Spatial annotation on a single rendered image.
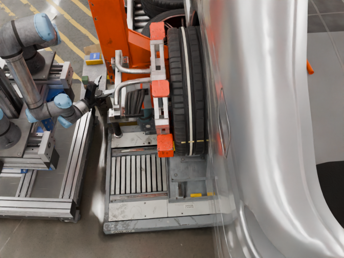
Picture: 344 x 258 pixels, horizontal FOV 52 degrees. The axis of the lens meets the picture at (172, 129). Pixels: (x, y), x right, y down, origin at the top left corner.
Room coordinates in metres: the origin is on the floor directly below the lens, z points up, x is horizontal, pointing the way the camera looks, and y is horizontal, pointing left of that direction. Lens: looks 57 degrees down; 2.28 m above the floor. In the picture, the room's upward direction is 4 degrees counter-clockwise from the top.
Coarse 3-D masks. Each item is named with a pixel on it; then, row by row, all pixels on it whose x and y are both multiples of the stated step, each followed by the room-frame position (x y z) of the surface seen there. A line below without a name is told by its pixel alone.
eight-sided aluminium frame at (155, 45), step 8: (152, 40) 1.27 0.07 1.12; (160, 40) 1.27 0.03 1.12; (152, 48) 1.22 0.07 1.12; (160, 48) 1.22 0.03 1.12; (152, 56) 1.17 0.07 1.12; (160, 56) 1.16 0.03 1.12; (152, 64) 1.12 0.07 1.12; (152, 72) 1.07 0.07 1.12; (160, 72) 1.07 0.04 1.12; (160, 112) 1.21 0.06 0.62; (160, 120) 0.91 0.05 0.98; (168, 120) 0.91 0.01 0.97; (160, 128) 0.89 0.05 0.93; (168, 128) 0.89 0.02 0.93
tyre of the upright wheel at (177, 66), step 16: (176, 32) 1.27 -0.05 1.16; (192, 32) 1.26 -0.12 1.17; (176, 48) 1.15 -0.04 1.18; (192, 48) 1.14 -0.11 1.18; (176, 64) 1.06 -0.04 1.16; (192, 64) 1.07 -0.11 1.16; (176, 80) 1.00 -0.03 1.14; (192, 80) 1.00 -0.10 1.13; (176, 96) 0.94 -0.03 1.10; (192, 96) 0.94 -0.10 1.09; (176, 112) 0.90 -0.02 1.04; (192, 112) 0.90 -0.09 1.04; (176, 128) 0.86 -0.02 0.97; (192, 128) 0.86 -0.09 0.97; (176, 144) 0.84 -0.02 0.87; (192, 144) 0.84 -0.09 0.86
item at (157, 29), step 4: (152, 24) 1.39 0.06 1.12; (156, 24) 1.38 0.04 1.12; (160, 24) 1.38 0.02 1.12; (164, 24) 1.38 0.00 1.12; (152, 28) 1.37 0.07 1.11; (156, 28) 1.37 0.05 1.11; (160, 28) 1.37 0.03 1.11; (164, 28) 1.37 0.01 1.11; (152, 32) 1.36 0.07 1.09; (156, 32) 1.36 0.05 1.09; (160, 32) 1.36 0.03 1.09; (164, 32) 1.36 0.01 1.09; (152, 36) 1.34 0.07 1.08; (156, 36) 1.34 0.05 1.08; (160, 36) 1.34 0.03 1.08; (164, 36) 1.34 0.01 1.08; (164, 40) 1.36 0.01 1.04
